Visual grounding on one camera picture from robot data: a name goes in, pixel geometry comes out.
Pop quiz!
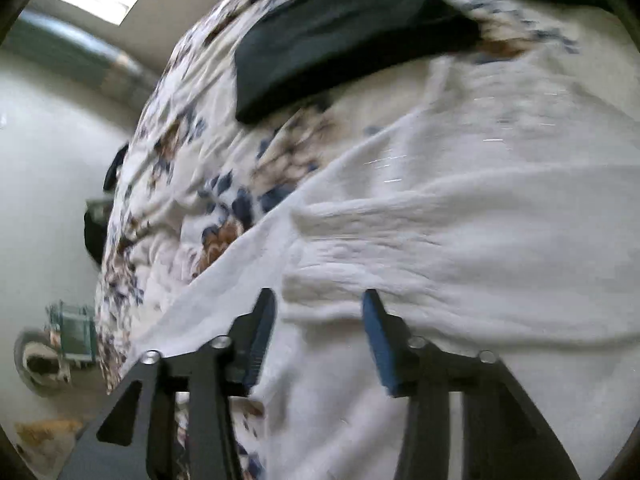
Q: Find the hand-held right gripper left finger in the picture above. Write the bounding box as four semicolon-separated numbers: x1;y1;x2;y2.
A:
56;288;277;480

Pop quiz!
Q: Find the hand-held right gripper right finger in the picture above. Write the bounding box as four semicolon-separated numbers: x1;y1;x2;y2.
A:
362;288;581;480

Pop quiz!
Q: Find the white cloth garment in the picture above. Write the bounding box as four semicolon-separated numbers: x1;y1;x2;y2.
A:
120;55;640;480

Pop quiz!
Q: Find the teal crate on floor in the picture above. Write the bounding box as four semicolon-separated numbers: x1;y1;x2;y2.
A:
46;301;98;367

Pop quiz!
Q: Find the floral printed bed sheet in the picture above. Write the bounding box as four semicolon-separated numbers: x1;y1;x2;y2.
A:
94;0;591;480

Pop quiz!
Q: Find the black bag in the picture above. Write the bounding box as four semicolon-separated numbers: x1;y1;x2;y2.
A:
83;143;131;267

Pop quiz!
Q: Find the grey round bowl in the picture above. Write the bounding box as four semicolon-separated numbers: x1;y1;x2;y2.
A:
14;329;73;399

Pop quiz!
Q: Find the brown slipper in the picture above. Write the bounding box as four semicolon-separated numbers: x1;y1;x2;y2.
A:
15;419;85;449

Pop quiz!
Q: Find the dark green cloth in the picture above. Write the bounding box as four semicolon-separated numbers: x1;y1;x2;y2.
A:
234;0;616;126

